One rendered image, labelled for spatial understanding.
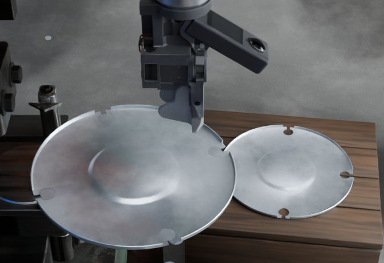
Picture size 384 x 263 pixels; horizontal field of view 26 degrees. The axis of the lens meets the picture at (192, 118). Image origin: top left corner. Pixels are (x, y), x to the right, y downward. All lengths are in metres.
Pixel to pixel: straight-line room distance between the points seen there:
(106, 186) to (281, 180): 0.70
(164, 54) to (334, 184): 0.86
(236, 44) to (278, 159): 0.84
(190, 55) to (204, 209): 0.24
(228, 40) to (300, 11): 1.99
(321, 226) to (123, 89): 1.08
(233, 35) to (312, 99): 1.57
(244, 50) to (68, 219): 0.33
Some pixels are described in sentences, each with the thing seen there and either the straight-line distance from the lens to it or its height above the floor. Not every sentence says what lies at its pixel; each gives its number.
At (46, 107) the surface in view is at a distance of 1.30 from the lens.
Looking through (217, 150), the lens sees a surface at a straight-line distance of 1.23.
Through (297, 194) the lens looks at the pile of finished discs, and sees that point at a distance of 1.77.
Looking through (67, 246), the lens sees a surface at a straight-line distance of 1.24.
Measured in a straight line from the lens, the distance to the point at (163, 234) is 1.10.
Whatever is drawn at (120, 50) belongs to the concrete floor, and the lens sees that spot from 2.79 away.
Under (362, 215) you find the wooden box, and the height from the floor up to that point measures 0.35.
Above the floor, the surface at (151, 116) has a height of 0.78.
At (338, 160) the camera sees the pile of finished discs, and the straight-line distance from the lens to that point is 1.86.
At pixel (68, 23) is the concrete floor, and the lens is 2.94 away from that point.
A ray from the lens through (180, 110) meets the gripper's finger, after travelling 1.08.
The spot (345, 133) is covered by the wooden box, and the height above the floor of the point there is 0.35.
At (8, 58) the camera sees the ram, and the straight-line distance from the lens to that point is 1.12.
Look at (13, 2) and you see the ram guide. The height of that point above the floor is 1.01.
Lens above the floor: 1.60
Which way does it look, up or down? 40 degrees down
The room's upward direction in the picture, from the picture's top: straight up
